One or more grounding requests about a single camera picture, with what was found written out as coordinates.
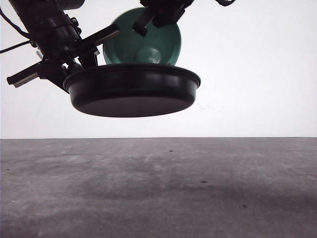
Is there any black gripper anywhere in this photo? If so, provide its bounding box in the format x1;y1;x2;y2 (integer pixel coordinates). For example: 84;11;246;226
7;20;119;91
132;0;193;37

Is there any mint green bowl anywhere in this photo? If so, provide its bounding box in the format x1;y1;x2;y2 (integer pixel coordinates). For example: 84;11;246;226
103;7;181;65

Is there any black pan with mint handle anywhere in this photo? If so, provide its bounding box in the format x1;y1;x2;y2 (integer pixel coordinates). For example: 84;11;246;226
64;63;201;118

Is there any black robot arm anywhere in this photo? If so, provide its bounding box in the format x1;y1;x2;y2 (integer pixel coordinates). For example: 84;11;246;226
7;0;119;89

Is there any black cable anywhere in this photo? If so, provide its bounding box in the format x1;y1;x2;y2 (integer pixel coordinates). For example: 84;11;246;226
0;7;32;54

